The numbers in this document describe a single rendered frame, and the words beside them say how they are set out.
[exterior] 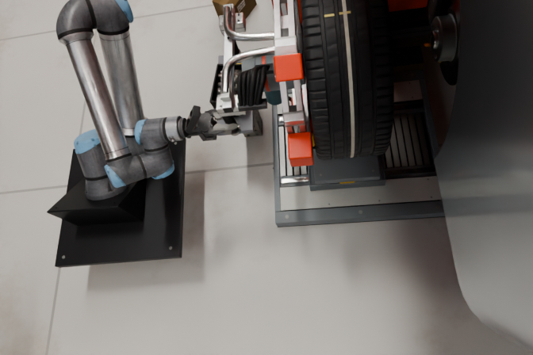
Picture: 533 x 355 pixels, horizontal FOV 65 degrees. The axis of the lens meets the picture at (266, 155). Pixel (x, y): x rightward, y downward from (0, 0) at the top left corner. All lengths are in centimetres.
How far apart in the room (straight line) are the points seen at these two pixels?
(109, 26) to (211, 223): 112
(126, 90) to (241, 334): 122
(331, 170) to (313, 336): 76
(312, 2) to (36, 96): 229
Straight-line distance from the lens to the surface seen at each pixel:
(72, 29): 158
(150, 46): 294
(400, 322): 208
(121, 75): 172
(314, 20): 120
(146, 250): 199
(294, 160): 131
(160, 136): 152
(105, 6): 161
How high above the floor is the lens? 207
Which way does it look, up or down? 65 degrees down
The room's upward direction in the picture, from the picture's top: 23 degrees counter-clockwise
